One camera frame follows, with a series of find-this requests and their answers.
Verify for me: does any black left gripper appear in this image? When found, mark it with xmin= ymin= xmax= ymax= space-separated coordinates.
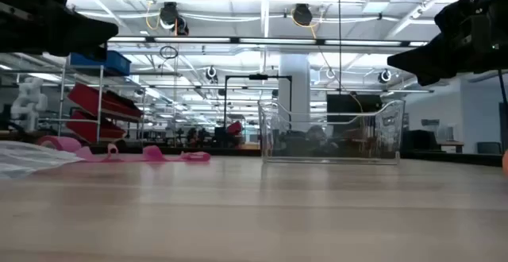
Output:
xmin=0 ymin=0 xmax=120 ymax=58

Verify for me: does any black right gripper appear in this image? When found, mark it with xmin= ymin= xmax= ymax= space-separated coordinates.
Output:
xmin=387 ymin=0 xmax=508 ymax=87

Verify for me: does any clear plastic bag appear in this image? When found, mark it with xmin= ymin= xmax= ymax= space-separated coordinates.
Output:
xmin=0 ymin=140 xmax=85 ymax=180

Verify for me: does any pink elastic bandage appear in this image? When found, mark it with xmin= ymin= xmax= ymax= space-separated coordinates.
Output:
xmin=37 ymin=135 xmax=212 ymax=164

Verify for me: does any metal shelf rack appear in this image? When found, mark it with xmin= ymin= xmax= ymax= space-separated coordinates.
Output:
xmin=39 ymin=53 xmax=146 ymax=146

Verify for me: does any blue storage bin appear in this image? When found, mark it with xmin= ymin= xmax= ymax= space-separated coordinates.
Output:
xmin=69 ymin=50 xmax=133 ymax=77

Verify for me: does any red storage bin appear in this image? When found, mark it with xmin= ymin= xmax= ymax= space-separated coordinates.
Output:
xmin=66 ymin=82 xmax=144 ymax=121
xmin=64 ymin=109 xmax=127 ymax=144

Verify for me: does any thin black pole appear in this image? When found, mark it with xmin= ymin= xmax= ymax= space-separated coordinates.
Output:
xmin=497 ymin=71 xmax=508 ymax=105

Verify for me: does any black cabinet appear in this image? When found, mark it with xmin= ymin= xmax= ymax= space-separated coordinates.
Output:
xmin=402 ymin=129 xmax=441 ymax=152

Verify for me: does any wooden desk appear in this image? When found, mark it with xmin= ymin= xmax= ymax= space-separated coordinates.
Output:
xmin=438 ymin=140 xmax=465 ymax=154

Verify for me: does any clear plastic bin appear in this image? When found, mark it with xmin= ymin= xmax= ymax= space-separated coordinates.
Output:
xmin=257 ymin=98 xmax=406 ymax=166

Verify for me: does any grey chair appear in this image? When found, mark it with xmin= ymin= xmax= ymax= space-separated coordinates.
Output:
xmin=475 ymin=141 xmax=502 ymax=155

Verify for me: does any white pillar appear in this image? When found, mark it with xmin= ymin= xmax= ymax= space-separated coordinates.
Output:
xmin=277 ymin=53 xmax=312 ymax=132

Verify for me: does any red background object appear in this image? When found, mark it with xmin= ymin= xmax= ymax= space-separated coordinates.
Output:
xmin=225 ymin=120 xmax=244 ymax=137

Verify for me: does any black ceiling cable reel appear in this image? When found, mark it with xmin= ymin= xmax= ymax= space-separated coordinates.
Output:
xmin=160 ymin=1 xmax=190 ymax=37
xmin=292 ymin=2 xmax=314 ymax=28

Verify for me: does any black table frame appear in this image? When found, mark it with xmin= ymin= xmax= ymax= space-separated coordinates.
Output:
xmin=0 ymin=141 xmax=503 ymax=168

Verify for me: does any hanging black cable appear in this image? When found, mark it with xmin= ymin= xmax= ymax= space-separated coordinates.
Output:
xmin=337 ymin=0 xmax=343 ymax=92

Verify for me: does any black camera stand frame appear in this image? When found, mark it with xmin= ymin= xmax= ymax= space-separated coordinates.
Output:
xmin=223 ymin=73 xmax=294 ymax=130

